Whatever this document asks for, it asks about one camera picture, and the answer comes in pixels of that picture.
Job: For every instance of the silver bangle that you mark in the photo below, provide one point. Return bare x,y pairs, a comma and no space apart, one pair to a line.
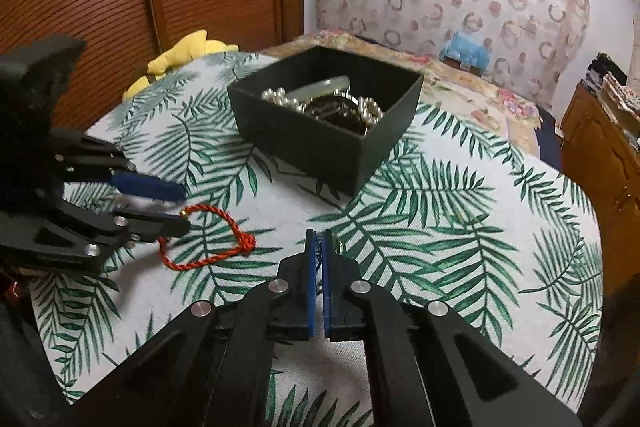
332,109

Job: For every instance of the yellow plush toy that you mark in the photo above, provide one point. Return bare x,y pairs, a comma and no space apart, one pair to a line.
185,52

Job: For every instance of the floral folded cloth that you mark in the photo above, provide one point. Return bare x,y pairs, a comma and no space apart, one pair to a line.
622,94

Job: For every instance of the blue plush toy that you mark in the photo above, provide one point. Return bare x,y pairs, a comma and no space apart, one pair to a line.
465,52

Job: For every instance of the wooden sideboard cabinet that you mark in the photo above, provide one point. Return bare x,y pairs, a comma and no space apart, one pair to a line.
600,157

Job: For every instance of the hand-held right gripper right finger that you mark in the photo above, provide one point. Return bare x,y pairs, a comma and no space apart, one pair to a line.
327,297

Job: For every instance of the pale green jade bangle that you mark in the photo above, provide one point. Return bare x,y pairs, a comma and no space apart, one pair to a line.
320,87

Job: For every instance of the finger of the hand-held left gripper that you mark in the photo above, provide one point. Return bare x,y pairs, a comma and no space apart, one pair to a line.
160,226
150,187

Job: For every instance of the navy bed sheet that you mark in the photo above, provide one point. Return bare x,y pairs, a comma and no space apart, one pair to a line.
550,137

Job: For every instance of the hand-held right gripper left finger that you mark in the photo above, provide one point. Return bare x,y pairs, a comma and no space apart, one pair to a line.
312,302

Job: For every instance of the black box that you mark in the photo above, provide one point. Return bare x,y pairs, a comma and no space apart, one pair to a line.
310,142

